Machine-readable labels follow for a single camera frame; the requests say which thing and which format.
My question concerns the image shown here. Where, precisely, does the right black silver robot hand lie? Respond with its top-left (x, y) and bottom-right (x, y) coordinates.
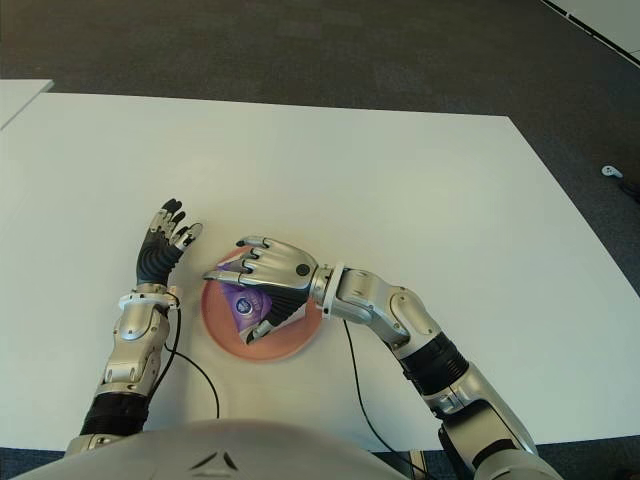
top-left (202, 233), bottom-right (321, 346)

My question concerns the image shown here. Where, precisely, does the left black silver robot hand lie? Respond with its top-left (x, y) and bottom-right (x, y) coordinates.
top-left (135, 198), bottom-right (204, 289)

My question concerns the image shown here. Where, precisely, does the purple tissue paper pack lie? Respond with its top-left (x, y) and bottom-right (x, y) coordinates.
top-left (215, 259), bottom-right (306, 346)

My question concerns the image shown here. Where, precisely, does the pink round plate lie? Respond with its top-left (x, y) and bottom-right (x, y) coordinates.
top-left (200, 247), bottom-right (324, 362)

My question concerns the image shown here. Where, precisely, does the grey robot torso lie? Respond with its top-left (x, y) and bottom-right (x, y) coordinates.
top-left (14, 418), bottom-right (411, 480)

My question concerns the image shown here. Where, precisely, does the white side table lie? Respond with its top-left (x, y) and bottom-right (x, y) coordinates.
top-left (0, 78), bottom-right (55, 131)

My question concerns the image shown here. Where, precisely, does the white panel with dark edge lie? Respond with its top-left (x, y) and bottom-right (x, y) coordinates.
top-left (539, 0), bottom-right (640, 61)

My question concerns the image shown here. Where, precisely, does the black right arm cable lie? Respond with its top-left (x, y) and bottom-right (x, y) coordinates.
top-left (342, 319), bottom-right (416, 471)

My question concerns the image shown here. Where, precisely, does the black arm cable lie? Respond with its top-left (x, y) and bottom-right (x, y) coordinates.
top-left (159, 299), bottom-right (221, 419)
top-left (342, 319), bottom-right (416, 471)

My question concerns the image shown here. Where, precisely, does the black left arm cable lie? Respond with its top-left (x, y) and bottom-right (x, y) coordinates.
top-left (159, 299), bottom-right (221, 419)

